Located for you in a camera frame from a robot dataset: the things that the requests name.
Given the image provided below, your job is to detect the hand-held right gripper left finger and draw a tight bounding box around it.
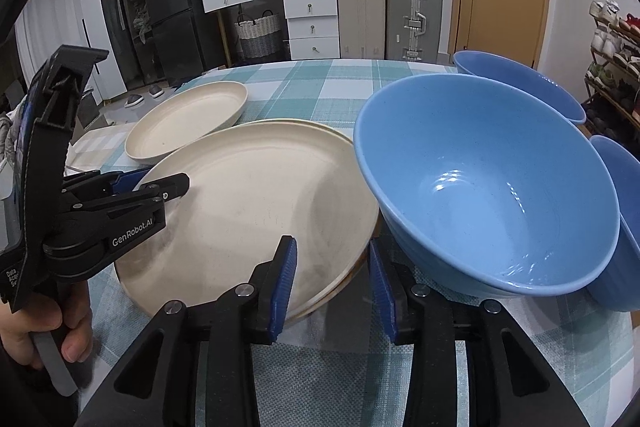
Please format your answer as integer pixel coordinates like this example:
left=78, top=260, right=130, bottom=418
left=75, top=235, right=298, bottom=427

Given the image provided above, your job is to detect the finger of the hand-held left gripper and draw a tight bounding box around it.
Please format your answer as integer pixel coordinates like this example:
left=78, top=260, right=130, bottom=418
left=42, top=173, right=191, bottom=280
left=61, top=169, right=151, bottom=212

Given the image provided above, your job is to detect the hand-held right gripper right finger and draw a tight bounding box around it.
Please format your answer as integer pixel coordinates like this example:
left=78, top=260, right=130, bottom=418
left=369, top=239, right=576, bottom=427

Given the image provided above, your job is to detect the large cream plate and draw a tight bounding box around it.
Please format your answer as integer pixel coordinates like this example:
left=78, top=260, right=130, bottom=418
left=114, top=119, right=381, bottom=323
left=235, top=119, right=381, bottom=324

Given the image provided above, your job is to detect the small cream plate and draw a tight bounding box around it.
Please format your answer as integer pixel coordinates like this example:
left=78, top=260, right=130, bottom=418
left=124, top=81, right=249, bottom=166

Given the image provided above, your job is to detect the blue bowl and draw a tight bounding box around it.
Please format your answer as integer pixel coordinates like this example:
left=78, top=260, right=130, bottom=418
left=452, top=50, right=587, bottom=126
left=353, top=73, right=622, bottom=300
left=585, top=134, right=640, bottom=313

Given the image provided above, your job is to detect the person's left hand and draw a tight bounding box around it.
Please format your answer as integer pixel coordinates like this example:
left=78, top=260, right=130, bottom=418
left=0, top=279, right=95, bottom=370

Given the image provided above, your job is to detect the dark glass door cabinet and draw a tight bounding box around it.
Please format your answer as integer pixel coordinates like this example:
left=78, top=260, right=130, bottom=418
left=95, top=0, right=151, bottom=102

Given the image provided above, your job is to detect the woven laundry basket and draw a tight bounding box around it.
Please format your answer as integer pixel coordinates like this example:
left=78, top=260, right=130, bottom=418
left=234, top=11, right=285, bottom=60

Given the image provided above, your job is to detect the teal white checked tablecloth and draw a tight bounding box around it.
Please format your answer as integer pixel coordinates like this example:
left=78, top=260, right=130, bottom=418
left=65, top=59, right=640, bottom=427

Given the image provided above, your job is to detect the white dresser with drawers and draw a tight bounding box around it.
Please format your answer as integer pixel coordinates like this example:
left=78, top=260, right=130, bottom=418
left=201, top=0, right=341, bottom=60

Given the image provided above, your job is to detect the beige suitcase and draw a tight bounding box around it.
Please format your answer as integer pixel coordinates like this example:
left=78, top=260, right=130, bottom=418
left=336, top=0, right=388, bottom=60

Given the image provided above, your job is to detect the silver suitcase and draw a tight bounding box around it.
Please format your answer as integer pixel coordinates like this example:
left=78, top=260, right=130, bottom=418
left=386, top=0, right=444, bottom=62

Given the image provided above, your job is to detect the wooden shoe rack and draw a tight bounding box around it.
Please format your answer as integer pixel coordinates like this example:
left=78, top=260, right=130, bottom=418
left=582, top=2, right=640, bottom=148

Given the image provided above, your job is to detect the group of assorted shoes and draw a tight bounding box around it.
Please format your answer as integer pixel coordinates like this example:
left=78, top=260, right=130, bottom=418
left=585, top=0, right=640, bottom=128

